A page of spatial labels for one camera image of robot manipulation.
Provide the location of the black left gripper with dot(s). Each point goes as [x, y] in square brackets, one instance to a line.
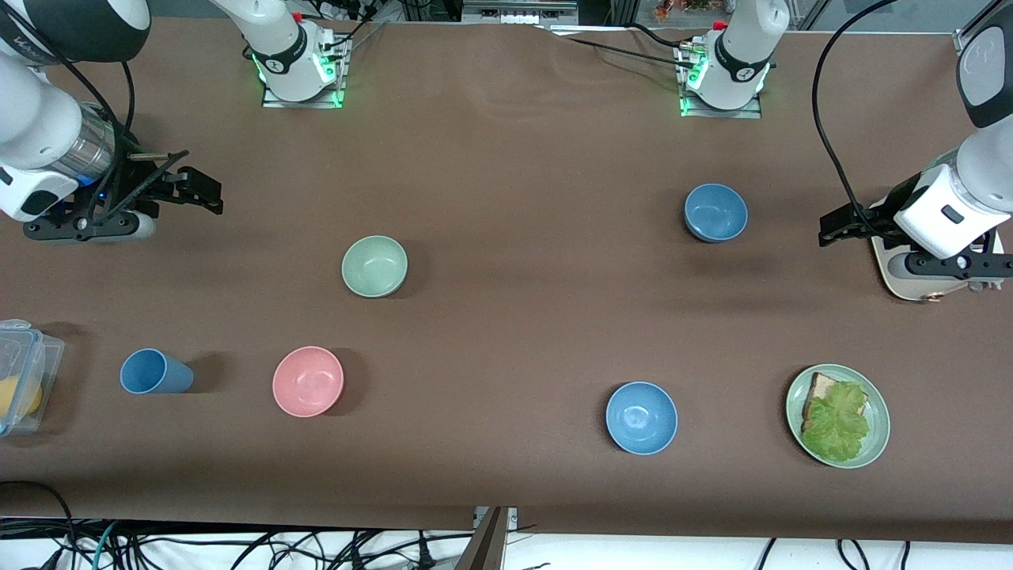
[873, 217]

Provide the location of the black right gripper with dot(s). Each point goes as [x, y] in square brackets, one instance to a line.
[141, 187]

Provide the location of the blue bowl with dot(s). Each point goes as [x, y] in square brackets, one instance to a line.
[716, 210]
[641, 417]

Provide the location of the light green bowl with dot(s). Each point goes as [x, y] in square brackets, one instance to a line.
[373, 265]

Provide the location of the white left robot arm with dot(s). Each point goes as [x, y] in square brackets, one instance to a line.
[981, 174]

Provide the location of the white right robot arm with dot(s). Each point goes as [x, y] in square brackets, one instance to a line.
[32, 119]

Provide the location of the pink bowl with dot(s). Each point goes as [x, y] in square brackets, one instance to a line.
[307, 381]

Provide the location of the cream cutting board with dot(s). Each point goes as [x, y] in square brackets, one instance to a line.
[902, 285]

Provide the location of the bread slice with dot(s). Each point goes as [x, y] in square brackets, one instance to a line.
[821, 386]

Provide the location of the blue plastic cup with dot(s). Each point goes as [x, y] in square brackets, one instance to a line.
[154, 372]

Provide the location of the green lettuce leaf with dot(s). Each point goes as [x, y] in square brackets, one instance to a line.
[837, 423]

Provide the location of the light green plate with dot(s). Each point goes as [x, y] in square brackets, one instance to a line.
[878, 431]

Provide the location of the clear plastic lidded container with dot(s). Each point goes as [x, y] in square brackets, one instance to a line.
[43, 356]

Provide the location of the aluminium profile bar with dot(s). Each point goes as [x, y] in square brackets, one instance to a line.
[969, 32]

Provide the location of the yellow fruit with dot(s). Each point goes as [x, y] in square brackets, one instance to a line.
[20, 398]

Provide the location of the brown table cover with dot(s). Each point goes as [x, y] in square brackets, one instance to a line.
[506, 158]

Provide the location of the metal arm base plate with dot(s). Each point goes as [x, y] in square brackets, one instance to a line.
[305, 103]
[724, 113]

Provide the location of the aluminium frame rail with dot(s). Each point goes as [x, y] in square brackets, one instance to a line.
[518, 9]

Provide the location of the grey table edge post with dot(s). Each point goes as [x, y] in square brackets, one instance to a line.
[487, 546]

